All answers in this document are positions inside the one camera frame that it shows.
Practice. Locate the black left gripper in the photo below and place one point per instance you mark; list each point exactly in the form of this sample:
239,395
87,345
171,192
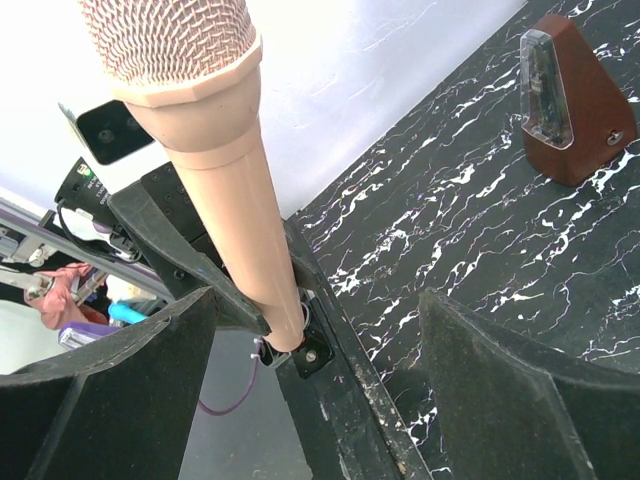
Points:
158,215

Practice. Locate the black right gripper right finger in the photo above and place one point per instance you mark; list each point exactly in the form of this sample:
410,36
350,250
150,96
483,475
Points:
510,407

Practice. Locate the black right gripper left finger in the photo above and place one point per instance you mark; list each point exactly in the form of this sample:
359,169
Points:
118,408

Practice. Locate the pink microphone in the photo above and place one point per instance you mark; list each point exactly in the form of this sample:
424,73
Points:
189,73

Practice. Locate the brown wooden metronome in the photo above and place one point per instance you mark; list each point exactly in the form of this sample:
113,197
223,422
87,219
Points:
574,117

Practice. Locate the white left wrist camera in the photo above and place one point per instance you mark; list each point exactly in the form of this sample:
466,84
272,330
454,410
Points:
108,131

